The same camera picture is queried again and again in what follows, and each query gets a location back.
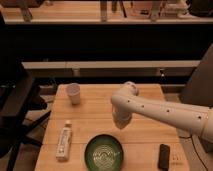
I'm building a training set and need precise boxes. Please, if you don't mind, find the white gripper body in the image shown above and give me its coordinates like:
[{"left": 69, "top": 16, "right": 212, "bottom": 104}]
[{"left": 113, "top": 116, "right": 131, "bottom": 129}]

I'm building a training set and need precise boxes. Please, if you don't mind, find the green ceramic bowl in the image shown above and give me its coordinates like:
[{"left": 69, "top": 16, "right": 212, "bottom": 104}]
[{"left": 84, "top": 134, "right": 124, "bottom": 171}]

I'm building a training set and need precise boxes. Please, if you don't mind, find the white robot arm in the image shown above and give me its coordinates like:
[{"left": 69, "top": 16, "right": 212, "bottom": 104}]
[{"left": 111, "top": 82, "right": 213, "bottom": 143}]

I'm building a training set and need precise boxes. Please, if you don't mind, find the white paper cup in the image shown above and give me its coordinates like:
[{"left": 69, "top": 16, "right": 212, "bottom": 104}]
[{"left": 66, "top": 83, "right": 80, "bottom": 105}]

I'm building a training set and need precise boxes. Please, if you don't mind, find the black remote control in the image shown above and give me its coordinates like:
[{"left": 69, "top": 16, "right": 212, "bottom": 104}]
[{"left": 158, "top": 144, "right": 170, "bottom": 171}]

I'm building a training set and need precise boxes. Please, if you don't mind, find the white plastic bottle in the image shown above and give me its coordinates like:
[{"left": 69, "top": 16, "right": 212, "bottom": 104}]
[{"left": 56, "top": 120, "right": 72, "bottom": 161}]

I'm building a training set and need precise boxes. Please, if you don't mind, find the black office chair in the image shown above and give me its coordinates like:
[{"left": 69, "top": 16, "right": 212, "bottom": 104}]
[{"left": 0, "top": 62, "right": 50, "bottom": 171}]

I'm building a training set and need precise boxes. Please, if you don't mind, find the black cable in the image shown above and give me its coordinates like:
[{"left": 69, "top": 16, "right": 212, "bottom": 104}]
[{"left": 179, "top": 133, "right": 209, "bottom": 171}]

